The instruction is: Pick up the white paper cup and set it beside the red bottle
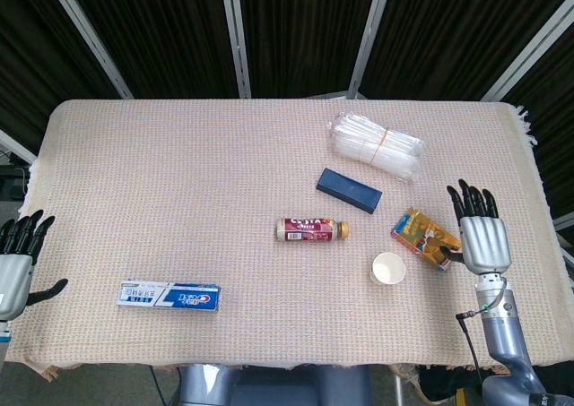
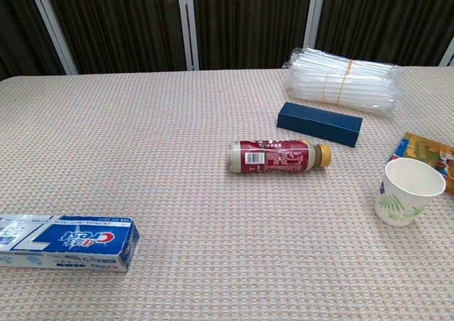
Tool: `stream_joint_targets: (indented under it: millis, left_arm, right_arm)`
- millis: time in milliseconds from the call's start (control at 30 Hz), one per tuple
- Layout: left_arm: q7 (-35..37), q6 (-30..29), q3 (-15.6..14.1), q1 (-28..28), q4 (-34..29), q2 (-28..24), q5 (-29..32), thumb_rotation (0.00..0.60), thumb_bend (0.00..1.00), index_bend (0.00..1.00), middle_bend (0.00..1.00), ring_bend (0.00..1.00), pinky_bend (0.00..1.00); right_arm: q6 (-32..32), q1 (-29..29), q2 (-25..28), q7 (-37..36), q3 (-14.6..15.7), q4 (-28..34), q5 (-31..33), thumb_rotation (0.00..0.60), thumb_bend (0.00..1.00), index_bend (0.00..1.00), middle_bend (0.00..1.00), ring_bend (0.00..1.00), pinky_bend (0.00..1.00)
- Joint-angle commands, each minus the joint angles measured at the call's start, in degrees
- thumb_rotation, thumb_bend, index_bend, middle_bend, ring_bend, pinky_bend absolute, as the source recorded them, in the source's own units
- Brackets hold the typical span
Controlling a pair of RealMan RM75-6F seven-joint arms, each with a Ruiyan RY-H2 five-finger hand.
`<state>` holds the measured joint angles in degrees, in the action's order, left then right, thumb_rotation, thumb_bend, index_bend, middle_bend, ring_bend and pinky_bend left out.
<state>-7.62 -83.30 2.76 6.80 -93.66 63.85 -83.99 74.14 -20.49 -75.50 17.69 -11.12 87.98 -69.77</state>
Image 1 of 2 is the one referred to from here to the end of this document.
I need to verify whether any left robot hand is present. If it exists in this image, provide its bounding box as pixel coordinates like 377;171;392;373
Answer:
0;209;69;322

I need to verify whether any clear plastic bag bundle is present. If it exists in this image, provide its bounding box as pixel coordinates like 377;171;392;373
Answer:
326;109;427;184

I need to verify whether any dark blue rectangular box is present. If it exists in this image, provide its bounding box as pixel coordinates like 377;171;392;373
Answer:
316;168;384;214

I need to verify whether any orange yellow snack box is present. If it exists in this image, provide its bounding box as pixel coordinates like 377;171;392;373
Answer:
390;206;463;272

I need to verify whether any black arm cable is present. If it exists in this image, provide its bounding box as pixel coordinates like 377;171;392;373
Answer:
456;309;485;384

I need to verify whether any blue white toothpaste box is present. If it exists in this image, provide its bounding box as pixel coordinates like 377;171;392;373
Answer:
116;280;223;313

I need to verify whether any long yellow rubber band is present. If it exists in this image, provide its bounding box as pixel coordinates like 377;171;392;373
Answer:
370;127;389;166

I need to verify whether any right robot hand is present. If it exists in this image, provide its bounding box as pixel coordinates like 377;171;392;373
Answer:
439;179;513;275

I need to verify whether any white paper cup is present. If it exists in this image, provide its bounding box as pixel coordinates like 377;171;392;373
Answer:
369;252;407;286

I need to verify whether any red label coffee bottle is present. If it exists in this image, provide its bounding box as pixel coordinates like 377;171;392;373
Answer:
274;217;351;242

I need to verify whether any grey robot torso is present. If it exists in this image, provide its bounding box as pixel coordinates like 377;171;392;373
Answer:
178;363;374;406

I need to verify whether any dark brown curtain panel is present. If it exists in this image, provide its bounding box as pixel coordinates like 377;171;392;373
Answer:
0;0;122;156
237;0;380;98
501;33;574;219
62;0;239;100
361;0;574;101

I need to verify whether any beige woven tablecloth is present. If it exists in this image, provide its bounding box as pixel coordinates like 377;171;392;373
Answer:
4;99;574;380

